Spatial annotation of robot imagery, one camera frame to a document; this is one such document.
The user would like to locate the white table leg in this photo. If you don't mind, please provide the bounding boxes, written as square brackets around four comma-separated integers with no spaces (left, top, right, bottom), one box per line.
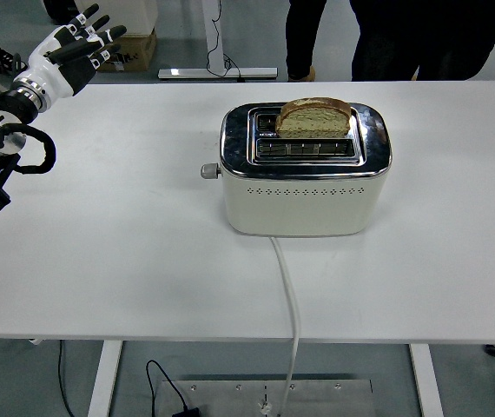
[87,340,123,417]
[408,343,445,417]

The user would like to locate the brown bread slice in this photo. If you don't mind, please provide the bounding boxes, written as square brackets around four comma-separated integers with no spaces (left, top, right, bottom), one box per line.
[274,96,353,139]

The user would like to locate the white desk stand with foot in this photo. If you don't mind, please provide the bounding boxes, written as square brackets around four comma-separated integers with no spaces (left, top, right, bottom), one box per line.
[157,0,279,82]

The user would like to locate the brown cardboard box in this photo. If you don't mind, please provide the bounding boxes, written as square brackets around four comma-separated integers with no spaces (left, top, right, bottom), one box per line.
[97,28,158,73]

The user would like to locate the cream chrome two-slot toaster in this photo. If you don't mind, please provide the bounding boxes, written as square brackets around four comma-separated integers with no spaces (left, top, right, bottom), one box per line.
[219,100,393,238]

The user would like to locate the black cable with adapter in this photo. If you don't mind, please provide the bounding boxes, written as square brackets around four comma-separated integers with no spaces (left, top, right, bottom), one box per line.
[145,359,203,417]

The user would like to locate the thin black hanging cable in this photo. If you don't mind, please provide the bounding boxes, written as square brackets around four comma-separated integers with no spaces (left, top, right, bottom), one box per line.
[57,340,75,417]

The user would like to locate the black cable on desk stand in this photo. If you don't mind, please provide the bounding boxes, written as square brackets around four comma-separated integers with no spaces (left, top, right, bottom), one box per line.
[206,0,248,83]

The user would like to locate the person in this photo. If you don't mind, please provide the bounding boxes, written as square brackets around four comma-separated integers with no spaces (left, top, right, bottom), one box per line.
[285,0,329,83]
[349,0,495,83]

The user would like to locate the grey metal plate with screws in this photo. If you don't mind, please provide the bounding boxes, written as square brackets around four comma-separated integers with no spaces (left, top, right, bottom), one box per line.
[158,379,377,417]

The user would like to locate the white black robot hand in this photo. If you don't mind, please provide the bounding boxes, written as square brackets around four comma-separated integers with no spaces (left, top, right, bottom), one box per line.
[15,3,128,100]

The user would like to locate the black object on floor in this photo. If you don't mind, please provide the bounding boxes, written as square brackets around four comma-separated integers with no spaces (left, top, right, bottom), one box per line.
[42,0,79,25]

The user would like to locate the white toaster power cable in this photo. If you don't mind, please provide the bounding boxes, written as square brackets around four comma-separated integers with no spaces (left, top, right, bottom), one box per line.
[269,235,301,417]

